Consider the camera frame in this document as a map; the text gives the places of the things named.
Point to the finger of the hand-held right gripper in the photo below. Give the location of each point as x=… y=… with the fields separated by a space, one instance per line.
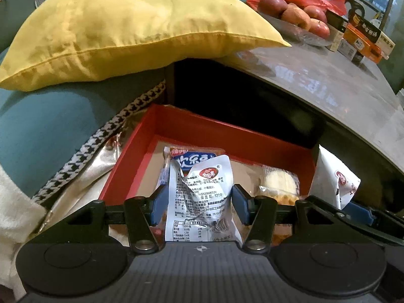
x=347 y=221
x=358 y=213

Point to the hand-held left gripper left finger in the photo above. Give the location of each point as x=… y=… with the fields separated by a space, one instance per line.
x=159 y=202

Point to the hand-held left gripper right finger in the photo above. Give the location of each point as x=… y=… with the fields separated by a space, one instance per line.
x=241 y=205

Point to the silver white snack packet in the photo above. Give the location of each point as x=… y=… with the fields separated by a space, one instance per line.
x=202 y=195

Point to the round pastry packet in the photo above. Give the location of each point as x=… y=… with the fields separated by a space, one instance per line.
x=279 y=181

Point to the white spicy strip packet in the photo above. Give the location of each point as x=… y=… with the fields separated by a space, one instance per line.
x=328 y=170

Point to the red blue snack packet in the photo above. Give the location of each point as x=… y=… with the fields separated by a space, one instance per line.
x=189 y=159

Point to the red cardboard box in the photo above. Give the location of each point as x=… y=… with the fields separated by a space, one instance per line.
x=195 y=126

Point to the houndstooth cloth trim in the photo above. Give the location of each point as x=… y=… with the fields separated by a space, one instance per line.
x=94 y=142

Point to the teal cushion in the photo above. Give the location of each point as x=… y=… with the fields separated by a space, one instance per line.
x=63 y=116

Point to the grey coffee table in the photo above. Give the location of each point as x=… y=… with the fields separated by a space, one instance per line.
x=315 y=79

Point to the cream fleece towel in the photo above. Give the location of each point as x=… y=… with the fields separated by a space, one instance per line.
x=15 y=214

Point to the white low box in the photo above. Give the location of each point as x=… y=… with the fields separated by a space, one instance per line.
x=345 y=52

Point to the orange flat box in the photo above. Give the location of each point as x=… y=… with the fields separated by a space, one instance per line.
x=363 y=49

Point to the cream upright box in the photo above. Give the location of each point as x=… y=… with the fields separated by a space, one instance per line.
x=334 y=41

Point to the yellow pillow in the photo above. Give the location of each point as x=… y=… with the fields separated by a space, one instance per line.
x=126 y=31

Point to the glass fruit bowl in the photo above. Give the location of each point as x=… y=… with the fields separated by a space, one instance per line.
x=293 y=33

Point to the dark printed box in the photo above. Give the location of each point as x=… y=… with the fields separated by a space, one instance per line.
x=369 y=26

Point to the small black box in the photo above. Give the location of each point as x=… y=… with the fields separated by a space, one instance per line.
x=336 y=20

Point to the dark carved chair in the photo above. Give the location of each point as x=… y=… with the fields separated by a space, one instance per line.
x=348 y=6

